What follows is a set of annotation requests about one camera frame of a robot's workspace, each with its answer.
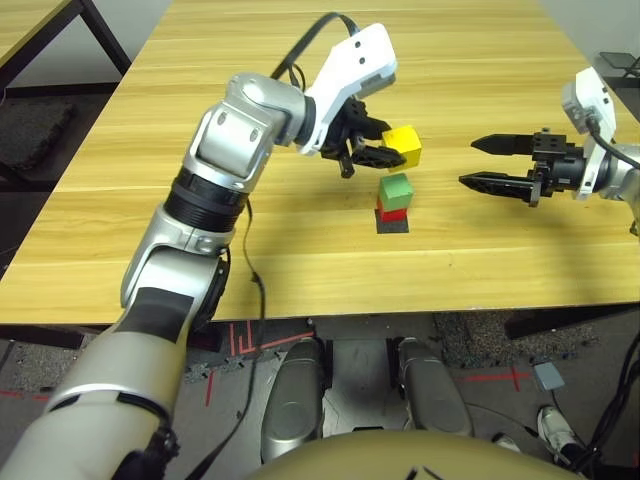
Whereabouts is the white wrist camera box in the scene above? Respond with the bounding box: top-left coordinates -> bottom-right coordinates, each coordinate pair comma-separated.
294,23 -> 399,157
560,66 -> 619,201

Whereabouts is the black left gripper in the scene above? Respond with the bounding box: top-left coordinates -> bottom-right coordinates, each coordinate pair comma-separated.
319,97 -> 408,180

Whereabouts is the black square tape marker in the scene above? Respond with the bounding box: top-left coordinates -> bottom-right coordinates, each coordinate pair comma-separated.
374,208 -> 410,235

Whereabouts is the black right camera cable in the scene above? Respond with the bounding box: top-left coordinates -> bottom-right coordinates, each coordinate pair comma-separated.
587,115 -> 640,169

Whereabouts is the green wooden block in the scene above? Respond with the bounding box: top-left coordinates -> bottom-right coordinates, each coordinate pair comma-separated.
378,173 -> 415,211

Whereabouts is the grey right robot foot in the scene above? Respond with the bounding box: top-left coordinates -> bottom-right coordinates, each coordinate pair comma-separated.
397,337 -> 474,436

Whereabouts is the white sneaker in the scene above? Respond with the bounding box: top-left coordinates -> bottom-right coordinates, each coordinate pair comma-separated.
537,405 -> 584,464
492,432 -> 524,454

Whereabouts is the beige robot torso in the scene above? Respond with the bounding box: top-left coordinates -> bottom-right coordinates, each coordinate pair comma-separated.
244,429 -> 591,480

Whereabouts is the black chair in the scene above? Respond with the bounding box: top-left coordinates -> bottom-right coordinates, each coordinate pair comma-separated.
598,51 -> 640,81

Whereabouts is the speckled dark carpet mat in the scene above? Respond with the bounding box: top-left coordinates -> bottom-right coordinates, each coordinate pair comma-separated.
432,312 -> 601,369

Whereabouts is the black floor cable bundle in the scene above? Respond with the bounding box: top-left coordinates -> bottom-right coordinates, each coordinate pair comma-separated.
584,329 -> 640,476

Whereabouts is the grey robot foot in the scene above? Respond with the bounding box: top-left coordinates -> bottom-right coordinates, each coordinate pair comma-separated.
397,337 -> 474,436
260,337 -> 326,464

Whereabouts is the grey left robot foot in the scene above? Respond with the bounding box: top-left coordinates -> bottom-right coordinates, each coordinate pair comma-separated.
260,337 -> 326,464

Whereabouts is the red wooden block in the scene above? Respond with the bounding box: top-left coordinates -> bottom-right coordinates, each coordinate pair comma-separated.
376,195 -> 410,223

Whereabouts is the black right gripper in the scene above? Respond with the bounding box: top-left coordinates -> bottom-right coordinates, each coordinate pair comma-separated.
458,132 -> 587,209

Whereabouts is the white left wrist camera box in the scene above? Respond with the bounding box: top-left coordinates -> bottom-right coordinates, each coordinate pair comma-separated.
294,23 -> 399,157

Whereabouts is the wooden side table black frame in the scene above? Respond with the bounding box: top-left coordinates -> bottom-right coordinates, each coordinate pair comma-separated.
0,0 -> 134,101

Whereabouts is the grey foot pedal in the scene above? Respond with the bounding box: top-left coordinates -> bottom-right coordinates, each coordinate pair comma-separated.
530,361 -> 566,392

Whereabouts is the thin black hanging cable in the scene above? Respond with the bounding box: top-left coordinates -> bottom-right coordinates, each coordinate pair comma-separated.
184,197 -> 269,480

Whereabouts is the black table frame beam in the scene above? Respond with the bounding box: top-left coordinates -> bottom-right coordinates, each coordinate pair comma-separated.
504,305 -> 640,340

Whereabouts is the black foam mat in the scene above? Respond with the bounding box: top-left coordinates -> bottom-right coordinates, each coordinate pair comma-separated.
0,97 -> 76,171

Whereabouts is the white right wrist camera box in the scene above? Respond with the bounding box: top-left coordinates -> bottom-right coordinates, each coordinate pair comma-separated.
560,66 -> 619,201

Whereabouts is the yellow wooden block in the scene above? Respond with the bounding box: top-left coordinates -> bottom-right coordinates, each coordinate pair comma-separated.
381,124 -> 424,174

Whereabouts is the thick black left camera cable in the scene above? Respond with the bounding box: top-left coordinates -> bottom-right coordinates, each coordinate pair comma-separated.
269,11 -> 362,81

